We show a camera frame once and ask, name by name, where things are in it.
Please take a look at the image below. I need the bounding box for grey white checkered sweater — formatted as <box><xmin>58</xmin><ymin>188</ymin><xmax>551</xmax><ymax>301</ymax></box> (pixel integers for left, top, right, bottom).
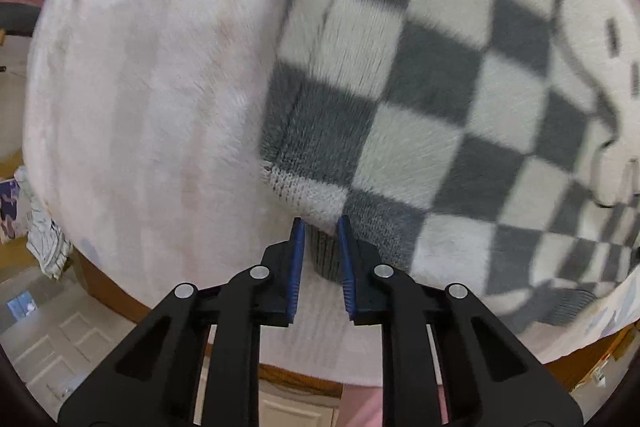
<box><xmin>260</xmin><ymin>0</ymin><xmax>639</xmax><ymax>333</ymax></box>

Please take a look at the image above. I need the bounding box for crumpled white cloth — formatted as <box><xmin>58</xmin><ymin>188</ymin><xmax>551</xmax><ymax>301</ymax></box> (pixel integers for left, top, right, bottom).
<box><xmin>14</xmin><ymin>166</ymin><xmax>73</xmax><ymax>281</ymax></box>

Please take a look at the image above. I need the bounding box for white patterned bed sheet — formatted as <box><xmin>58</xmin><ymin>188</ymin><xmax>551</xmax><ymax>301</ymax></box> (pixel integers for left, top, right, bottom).
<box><xmin>24</xmin><ymin>0</ymin><xmax>639</xmax><ymax>386</ymax></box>

